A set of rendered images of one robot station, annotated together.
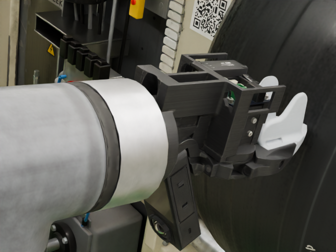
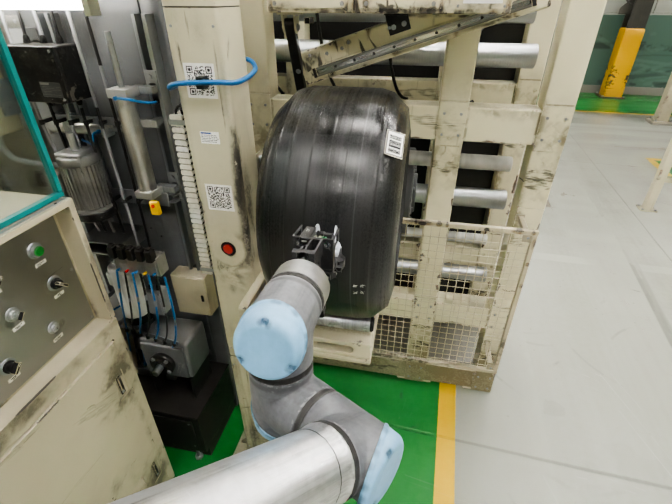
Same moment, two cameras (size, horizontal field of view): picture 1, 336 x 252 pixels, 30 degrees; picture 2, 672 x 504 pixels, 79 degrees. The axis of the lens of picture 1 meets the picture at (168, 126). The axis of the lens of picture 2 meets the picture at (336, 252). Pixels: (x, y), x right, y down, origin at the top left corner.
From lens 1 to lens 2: 0.32 m
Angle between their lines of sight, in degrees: 30
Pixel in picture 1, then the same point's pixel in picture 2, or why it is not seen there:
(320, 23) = (317, 190)
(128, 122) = (316, 277)
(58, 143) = (309, 300)
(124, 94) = (304, 267)
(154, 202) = not seen: hidden behind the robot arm
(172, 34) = (196, 215)
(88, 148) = (315, 296)
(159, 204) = not seen: hidden behind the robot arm
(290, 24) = (303, 195)
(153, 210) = not seen: hidden behind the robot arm
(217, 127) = (325, 259)
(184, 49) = (210, 221)
